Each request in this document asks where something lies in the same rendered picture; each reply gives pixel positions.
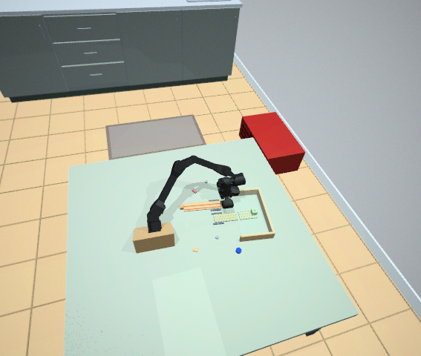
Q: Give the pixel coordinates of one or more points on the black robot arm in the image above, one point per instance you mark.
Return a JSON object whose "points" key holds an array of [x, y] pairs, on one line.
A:
{"points": [[157, 208]]}

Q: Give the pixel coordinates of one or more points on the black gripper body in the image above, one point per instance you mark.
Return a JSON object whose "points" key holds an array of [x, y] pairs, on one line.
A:
{"points": [[227, 202]]}

